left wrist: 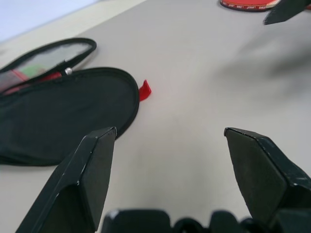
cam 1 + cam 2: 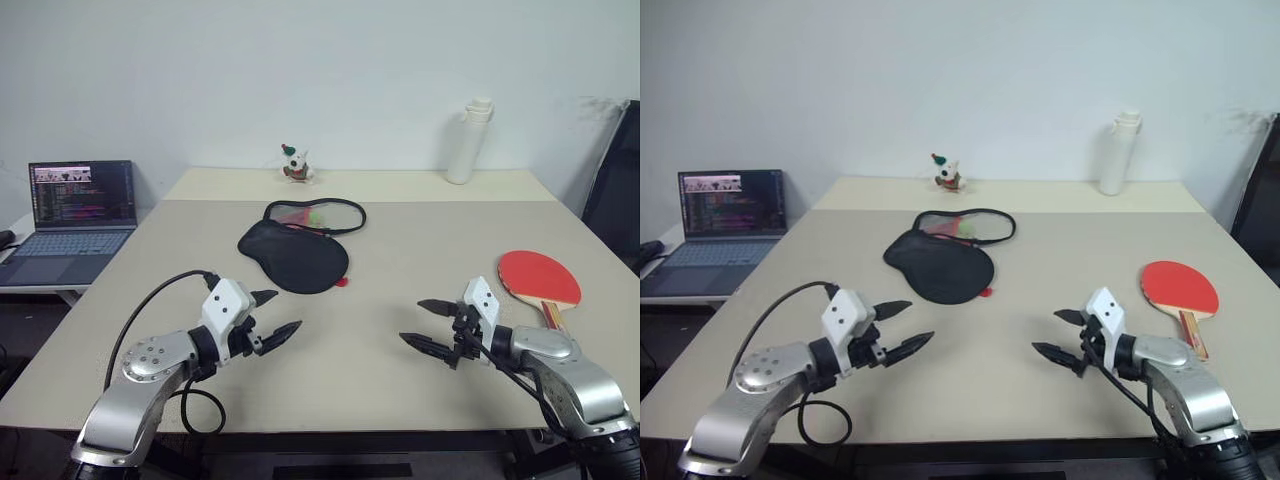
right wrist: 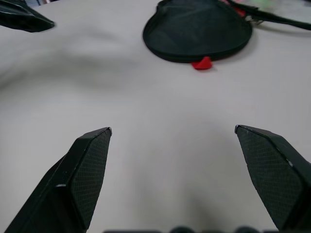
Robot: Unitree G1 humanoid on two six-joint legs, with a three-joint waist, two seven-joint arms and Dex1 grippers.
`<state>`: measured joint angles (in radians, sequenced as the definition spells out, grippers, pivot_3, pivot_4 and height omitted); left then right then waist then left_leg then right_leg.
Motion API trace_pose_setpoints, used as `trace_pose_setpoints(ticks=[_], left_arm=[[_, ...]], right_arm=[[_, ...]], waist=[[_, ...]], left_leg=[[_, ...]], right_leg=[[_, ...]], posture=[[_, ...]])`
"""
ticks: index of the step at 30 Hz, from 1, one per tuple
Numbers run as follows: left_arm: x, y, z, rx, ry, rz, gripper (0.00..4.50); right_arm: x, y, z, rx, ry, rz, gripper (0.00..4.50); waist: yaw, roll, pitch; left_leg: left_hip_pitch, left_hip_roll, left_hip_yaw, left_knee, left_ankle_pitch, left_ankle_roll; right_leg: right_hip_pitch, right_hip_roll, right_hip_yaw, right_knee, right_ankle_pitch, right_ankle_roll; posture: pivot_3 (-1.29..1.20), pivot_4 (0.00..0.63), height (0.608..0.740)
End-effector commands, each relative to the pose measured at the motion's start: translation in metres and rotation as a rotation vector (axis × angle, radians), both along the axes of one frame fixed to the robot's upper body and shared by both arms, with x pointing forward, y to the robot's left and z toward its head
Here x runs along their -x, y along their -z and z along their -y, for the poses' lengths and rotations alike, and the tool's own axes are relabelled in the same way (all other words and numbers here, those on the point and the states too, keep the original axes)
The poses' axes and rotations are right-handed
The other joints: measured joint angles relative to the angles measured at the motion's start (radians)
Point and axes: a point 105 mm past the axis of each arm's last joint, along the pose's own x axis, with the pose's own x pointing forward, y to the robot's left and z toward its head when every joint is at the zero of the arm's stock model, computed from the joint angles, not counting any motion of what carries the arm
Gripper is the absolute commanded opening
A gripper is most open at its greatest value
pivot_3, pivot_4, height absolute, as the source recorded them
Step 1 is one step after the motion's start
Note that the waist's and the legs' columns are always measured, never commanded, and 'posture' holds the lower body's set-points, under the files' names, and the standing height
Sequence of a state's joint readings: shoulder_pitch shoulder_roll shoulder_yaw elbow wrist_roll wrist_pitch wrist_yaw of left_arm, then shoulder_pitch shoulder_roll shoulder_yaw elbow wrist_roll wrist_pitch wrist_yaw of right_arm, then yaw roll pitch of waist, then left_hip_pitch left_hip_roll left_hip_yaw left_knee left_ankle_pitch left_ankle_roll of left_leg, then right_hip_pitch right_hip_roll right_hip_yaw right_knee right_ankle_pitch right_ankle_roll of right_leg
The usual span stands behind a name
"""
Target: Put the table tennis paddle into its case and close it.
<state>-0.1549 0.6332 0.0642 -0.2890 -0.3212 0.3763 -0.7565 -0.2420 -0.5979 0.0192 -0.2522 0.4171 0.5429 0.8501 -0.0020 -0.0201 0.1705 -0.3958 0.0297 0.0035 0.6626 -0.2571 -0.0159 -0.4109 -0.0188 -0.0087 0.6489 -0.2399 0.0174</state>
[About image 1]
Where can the red table tennis paddle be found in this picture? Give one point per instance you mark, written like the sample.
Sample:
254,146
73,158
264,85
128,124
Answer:
243,3

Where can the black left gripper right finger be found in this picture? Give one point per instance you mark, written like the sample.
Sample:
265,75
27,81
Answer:
262,170

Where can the red and black pouch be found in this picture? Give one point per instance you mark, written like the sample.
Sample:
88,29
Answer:
73,109

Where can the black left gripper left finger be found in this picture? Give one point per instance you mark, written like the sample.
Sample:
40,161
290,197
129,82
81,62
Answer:
73,174

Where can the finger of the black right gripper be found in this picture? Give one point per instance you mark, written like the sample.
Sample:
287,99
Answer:
284,11

